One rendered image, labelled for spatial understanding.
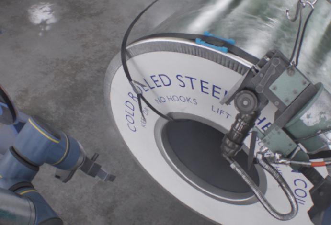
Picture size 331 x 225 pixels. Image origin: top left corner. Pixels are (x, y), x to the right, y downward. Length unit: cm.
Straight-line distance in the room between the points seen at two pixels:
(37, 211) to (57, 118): 205
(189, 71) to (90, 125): 168
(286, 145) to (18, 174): 69
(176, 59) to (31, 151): 54
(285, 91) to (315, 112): 9
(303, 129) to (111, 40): 294
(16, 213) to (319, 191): 64
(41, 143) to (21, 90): 241
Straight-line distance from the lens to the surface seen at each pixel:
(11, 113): 214
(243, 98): 76
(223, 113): 107
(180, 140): 157
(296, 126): 73
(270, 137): 76
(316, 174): 82
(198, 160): 163
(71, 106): 282
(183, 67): 104
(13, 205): 71
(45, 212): 78
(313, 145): 75
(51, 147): 86
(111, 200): 218
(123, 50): 119
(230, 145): 84
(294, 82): 72
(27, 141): 84
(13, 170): 86
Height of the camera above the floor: 191
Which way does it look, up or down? 46 degrees down
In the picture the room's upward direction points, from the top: 6 degrees counter-clockwise
